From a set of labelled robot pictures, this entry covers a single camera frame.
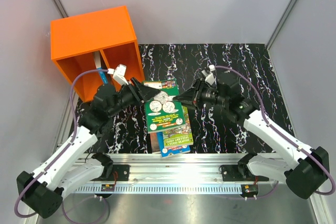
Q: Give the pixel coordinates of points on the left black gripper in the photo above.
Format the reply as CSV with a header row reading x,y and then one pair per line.
x,y
140,93

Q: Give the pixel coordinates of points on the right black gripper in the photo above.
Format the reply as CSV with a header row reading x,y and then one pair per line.
x,y
193,97

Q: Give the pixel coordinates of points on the dark green treehouse book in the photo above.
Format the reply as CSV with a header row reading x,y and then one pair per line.
x,y
162,112

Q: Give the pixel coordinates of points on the blue 26-storey treehouse book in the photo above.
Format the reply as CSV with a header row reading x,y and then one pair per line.
x,y
97,60

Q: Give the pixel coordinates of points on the blue bottom treehouse book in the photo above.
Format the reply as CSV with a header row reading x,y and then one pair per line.
x,y
170,151

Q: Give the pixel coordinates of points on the lime green treehouse book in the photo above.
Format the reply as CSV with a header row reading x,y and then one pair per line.
x,y
180,136

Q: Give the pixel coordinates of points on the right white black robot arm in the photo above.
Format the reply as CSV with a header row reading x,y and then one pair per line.
x,y
302,168

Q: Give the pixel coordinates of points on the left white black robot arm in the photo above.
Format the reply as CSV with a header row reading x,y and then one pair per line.
x,y
44,189

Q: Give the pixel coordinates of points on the dark tale of two cities book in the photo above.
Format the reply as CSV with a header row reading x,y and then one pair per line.
x,y
154,143

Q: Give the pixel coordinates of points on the orange two-compartment shelf box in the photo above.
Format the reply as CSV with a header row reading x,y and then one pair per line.
x,y
74,40

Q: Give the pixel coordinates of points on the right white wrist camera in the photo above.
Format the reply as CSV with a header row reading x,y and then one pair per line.
x,y
208,74

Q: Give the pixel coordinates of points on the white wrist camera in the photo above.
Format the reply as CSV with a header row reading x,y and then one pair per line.
x,y
118,74
208,74

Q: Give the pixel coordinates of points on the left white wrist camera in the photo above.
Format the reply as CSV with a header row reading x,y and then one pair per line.
x,y
118,74

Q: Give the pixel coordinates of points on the aluminium mounting rail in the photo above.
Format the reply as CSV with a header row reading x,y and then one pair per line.
x,y
184,169

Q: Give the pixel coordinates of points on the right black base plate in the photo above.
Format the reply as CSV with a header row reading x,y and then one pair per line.
x,y
234,173

